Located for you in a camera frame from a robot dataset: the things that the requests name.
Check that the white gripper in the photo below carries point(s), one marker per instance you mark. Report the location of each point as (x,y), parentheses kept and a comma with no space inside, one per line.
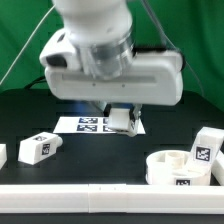
(113,72)

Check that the white round stool seat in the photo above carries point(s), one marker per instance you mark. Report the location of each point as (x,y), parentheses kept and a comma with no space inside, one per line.
(168,167)

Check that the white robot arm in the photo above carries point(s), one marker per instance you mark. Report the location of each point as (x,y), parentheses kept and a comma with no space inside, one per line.
(99,21)

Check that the white marker sheet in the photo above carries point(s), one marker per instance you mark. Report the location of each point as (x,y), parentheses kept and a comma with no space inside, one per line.
(94,125)

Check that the white front rail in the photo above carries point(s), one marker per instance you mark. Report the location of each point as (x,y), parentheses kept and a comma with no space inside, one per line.
(100,198)

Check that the white left rail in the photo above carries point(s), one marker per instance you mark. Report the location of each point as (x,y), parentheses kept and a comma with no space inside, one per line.
(3,155)

